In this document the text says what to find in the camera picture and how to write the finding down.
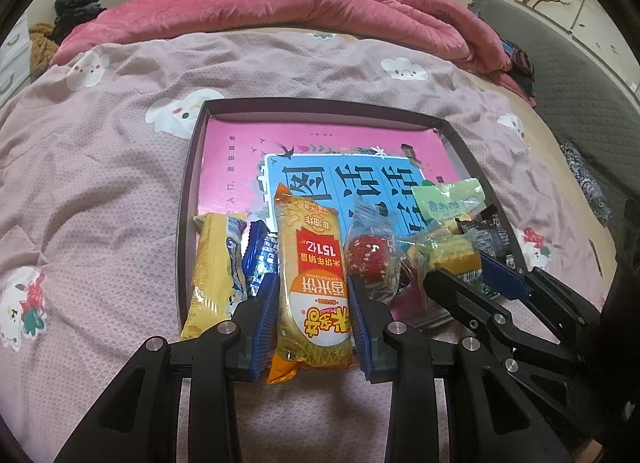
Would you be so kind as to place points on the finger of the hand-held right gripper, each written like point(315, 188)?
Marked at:
point(505, 278)
point(465, 298)

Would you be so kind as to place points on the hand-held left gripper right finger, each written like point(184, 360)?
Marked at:
point(362, 328)

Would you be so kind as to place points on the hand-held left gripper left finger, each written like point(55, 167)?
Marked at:
point(265, 328)

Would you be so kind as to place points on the black snack packet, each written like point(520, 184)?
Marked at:
point(487, 238)

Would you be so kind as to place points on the small golden pastry packet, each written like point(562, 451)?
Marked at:
point(450, 253)

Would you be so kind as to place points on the orange rice cracker packet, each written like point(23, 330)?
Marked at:
point(312, 293)

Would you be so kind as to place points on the blue snack packet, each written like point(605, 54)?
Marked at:
point(260, 258)

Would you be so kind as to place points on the clear packet with red snack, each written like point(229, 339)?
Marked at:
point(370, 253)

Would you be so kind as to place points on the yellow snack packet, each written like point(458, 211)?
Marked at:
point(215, 268)

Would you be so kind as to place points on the green packet with yellow chips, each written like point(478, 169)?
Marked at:
point(445, 200)

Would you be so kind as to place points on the dark shallow cardboard box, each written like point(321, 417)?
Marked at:
point(189, 193)

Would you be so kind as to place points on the dark floral cloth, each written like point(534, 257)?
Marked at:
point(585, 178)

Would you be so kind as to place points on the beige bed sheet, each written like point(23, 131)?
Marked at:
point(550, 153)

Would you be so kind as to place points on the pink book with blue label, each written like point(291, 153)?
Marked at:
point(235, 168)

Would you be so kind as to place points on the grey padded headboard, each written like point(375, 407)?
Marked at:
point(575, 93)

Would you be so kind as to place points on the striped clothes pile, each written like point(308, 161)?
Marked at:
point(520, 63)

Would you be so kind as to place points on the pink quilt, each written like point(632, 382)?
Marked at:
point(250, 8)

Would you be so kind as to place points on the brown knit blanket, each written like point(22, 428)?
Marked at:
point(42, 48)

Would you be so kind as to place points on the white drawer chest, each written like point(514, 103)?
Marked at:
point(12, 63)

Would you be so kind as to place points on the dark clothes pile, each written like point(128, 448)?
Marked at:
point(75, 5)

